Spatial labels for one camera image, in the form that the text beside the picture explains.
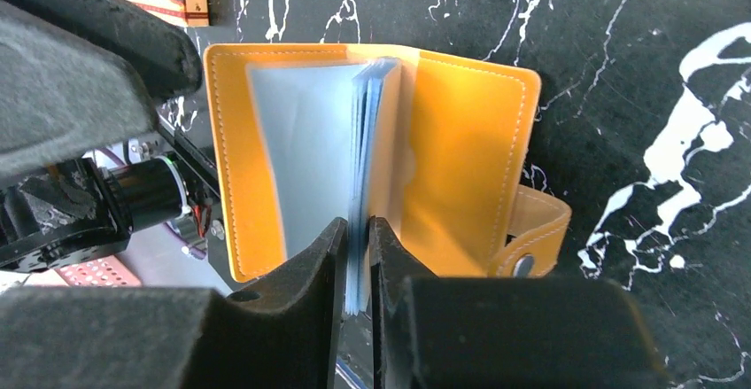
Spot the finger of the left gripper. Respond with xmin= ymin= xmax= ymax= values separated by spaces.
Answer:
xmin=1 ymin=2 xmax=158 ymax=178
xmin=3 ymin=0 xmax=203 ymax=101

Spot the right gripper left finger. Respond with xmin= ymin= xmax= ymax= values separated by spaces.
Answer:
xmin=1 ymin=218 xmax=348 ymax=388

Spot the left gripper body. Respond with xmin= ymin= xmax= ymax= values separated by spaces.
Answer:
xmin=1 ymin=122 xmax=234 ymax=292

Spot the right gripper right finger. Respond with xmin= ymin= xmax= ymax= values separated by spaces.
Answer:
xmin=368 ymin=217 xmax=670 ymax=388

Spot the orange leather card holder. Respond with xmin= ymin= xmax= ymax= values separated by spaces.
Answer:
xmin=204 ymin=43 xmax=571 ymax=314

